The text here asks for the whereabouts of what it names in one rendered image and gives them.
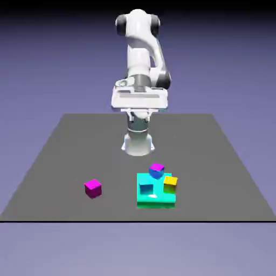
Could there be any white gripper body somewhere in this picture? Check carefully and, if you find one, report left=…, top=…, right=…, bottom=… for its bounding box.
left=111, top=86, right=169, bottom=113

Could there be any small magenta cube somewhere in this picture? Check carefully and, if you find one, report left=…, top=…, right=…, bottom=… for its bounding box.
left=84, top=178, right=102, bottom=199
left=148, top=163, right=165, bottom=180

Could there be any small yellow cube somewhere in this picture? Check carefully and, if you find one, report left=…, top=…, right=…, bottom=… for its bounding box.
left=163, top=176, right=178, bottom=194

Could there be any large cyan box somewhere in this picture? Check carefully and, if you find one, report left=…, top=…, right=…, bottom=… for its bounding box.
left=136, top=172, right=177, bottom=210

